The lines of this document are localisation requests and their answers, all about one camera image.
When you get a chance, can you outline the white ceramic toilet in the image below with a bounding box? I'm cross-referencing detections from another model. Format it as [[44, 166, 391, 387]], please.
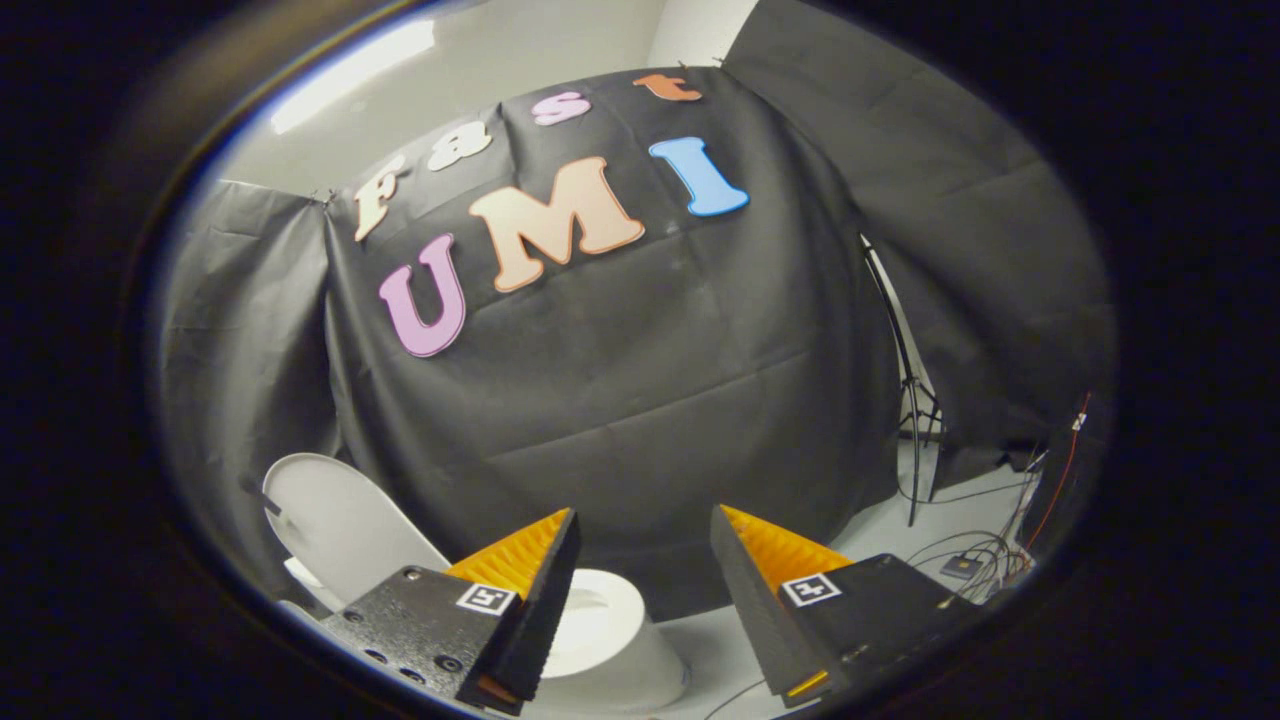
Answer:
[[275, 555, 691, 716]]

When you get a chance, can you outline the tangle of floor cables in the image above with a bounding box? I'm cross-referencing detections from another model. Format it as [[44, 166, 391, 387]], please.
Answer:
[[895, 440, 1051, 606]]

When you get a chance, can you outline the white toilet lid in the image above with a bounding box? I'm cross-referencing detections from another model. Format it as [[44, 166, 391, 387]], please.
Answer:
[[262, 452, 451, 613]]

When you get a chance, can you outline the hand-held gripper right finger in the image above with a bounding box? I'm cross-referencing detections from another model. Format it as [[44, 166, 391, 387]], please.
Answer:
[[710, 504, 986, 709]]

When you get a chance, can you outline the thin black floor cable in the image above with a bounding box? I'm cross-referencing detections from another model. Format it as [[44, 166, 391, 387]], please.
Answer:
[[700, 678, 771, 720]]

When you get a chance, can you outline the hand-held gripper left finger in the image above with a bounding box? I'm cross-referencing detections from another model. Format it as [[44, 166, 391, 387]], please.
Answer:
[[320, 507, 583, 717]]

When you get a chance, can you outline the black backdrop cloth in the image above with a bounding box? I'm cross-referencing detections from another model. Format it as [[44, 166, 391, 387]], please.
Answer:
[[160, 0, 1116, 621]]

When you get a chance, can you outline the white toilet seat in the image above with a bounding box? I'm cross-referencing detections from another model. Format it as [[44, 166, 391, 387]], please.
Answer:
[[540, 568, 649, 681]]

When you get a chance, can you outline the black leaning board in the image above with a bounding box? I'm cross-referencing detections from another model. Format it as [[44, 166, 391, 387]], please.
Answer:
[[1020, 395, 1111, 551]]

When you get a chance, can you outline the black tripod light stand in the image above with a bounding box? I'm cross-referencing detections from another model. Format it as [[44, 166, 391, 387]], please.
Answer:
[[862, 235, 946, 528]]

